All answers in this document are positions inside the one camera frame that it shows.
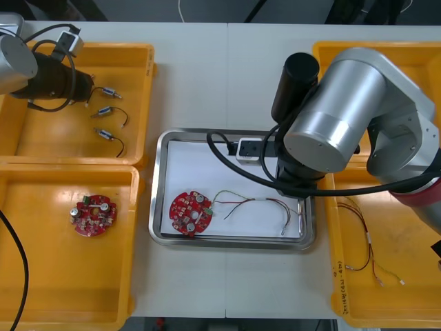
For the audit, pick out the white sheet liner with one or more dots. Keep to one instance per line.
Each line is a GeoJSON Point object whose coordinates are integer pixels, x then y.
{"type": "Point", "coordinates": [193, 172]}

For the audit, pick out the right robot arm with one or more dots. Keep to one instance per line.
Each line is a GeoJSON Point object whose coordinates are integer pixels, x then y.
{"type": "Point", "coordinates": [344, 103]}

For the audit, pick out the black pole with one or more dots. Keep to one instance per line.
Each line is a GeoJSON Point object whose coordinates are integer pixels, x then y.
{"type": "Point", "coordinates": [256, 10]}

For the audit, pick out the round red circuit board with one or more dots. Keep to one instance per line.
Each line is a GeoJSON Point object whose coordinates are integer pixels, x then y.
{"type": "Point", "coordinates": [186, 213]}
{"type": "Point", "coordinates": [93, 220]}

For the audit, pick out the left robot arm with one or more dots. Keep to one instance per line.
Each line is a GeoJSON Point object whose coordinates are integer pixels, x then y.
{"type": "Point", "coordinates": [17, 65]}

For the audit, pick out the blue-label metal solenoid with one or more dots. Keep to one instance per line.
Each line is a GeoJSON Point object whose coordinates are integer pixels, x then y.
{"type": "Point", "coordinates": [103, 133]}
{"type": "Point", "coordinates": [108, 91]}
{"type": "Point", "coordinates": [104, 111]}

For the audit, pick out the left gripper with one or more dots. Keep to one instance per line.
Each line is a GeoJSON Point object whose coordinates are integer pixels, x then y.
{"type": "Point", "coordinates": [81, 86]}

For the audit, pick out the steel tray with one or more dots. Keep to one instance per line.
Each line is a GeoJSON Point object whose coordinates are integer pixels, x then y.
{"type": "Point", "coordinates": [155, 207]}

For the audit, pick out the yellow-orange plastic bin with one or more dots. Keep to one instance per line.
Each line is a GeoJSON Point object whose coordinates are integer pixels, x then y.
{"type": "Point", "coordinates": [396, 303]}
{"type": "Point", "coordinates": [131, 69]}
{"type": "Point", "coordinates": [51, 276]}
{"type": "Point", "coordinates": [413, 55]}

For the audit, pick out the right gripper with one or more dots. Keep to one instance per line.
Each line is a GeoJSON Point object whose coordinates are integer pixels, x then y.
{"type": "Point", "coordinates": [293, 188]}

